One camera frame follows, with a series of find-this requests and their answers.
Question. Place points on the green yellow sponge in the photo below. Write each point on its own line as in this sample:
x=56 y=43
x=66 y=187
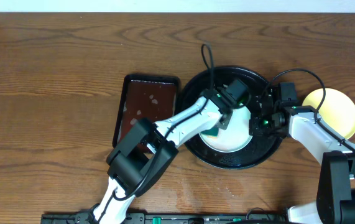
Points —
x=213 y=132

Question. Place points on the rectangular black brown tray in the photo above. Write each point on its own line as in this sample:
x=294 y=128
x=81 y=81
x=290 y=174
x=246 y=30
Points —
x=145 y=96

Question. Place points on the round black tray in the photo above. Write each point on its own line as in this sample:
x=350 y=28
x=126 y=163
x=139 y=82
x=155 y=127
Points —
x=258 y=149

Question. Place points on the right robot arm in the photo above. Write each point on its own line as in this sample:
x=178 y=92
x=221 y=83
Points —
x=335 y=199

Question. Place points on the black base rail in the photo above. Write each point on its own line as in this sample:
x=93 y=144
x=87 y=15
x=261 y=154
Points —
x=141 y=218

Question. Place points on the light blue plate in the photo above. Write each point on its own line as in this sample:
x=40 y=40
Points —
x=233 y=139

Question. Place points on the yellow plate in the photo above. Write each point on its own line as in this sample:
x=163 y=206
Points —
x=338 y=111

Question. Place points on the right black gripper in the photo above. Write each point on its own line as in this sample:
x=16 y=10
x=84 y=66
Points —
x=255 y=129

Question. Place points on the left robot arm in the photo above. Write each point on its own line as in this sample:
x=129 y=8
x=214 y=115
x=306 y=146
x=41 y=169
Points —
x=145 y=152

